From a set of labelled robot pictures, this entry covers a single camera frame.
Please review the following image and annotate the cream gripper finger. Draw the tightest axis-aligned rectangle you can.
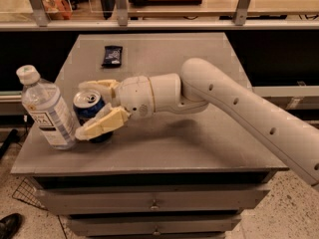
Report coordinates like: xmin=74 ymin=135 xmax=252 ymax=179
xmin=78 ymin=80 xmax=120 ymax=102
xmin=75 ymin=105 xmax=131 ymax=140

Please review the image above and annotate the upper grey drawer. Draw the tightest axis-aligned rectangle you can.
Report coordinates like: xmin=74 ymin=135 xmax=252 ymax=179
xmin=36 ymin=184 xmax=269 ymax=215

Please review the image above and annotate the grey drawer cabinet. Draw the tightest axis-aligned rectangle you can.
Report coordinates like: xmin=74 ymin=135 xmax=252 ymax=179
xmin=12 ymin=33 xmax=283 ymax=239

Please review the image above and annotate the black shoe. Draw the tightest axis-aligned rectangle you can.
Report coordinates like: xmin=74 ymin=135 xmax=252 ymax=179
xmin=0 ymin=213 xmax=23 ymax=239

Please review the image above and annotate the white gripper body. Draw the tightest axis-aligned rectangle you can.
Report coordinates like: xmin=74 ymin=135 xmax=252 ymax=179
xmin=115 ymin=76 xmax=155 ymax=120

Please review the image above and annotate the blue pepsi can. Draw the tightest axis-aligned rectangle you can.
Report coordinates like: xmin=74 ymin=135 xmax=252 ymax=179
xmin=73 ymin=89 xmax=113 ymax=143

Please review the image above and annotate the clear plastic water bottle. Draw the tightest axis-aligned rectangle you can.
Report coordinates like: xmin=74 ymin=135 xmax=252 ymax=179
xmin=16 ymin=65 xmax=76 ymax=149

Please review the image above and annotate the dark blue snack packet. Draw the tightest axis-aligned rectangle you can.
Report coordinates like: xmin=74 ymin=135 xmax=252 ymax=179
xmin=102 ymin=46 xmax=123 ymax=68

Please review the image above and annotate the grey drawer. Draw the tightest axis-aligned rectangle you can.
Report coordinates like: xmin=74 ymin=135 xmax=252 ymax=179
xmin=36 ymin=184 xmax=269 ymax=215
xmin=68 ymin=215 xmax=241 ymax=237

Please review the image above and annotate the orange snack bag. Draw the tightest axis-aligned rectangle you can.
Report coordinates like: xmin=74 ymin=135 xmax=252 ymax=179
xmin=41 ymin=0 xmax=72 ymax=20

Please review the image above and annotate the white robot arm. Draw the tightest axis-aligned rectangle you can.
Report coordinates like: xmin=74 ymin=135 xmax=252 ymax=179
xmin=75 ymin=58 xmax=319 ymax=190

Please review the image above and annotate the lower grey drawer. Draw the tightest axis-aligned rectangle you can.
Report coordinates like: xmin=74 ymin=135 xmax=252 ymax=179
xmin=68 ymin=215 xmax=241 ymax=237

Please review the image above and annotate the wire mesh rack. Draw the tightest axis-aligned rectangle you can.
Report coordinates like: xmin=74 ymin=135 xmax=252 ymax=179
xmin=12 ymin=178 xmax=45 ymax=210

